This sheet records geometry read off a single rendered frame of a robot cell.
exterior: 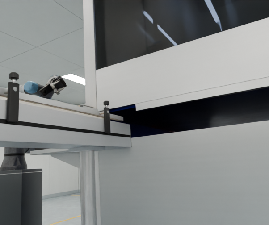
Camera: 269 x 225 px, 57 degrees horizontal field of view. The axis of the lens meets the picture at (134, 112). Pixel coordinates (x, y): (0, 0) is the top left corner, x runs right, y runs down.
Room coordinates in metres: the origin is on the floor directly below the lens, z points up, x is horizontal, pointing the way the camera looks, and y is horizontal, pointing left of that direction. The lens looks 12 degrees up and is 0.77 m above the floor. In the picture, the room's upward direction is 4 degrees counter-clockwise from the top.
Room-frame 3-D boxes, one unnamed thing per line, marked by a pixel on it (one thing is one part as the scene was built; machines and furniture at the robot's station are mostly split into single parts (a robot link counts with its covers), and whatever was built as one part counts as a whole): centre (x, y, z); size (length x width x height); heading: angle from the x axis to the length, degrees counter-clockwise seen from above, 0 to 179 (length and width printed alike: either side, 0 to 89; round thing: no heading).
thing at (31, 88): (1.60, 0.83, 1.29); 0.49 x 0.11 x 0.12; 71
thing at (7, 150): (1.58, 0.76, 0.96); 0.13 x 0.12 x 0.14; 161
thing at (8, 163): (1.57, 0.77, 0.84); 0.15 x 0.15 x 0.10
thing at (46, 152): (1.51, 0.18, 0.87); 0.70 x 0.48 x 0.02; 150
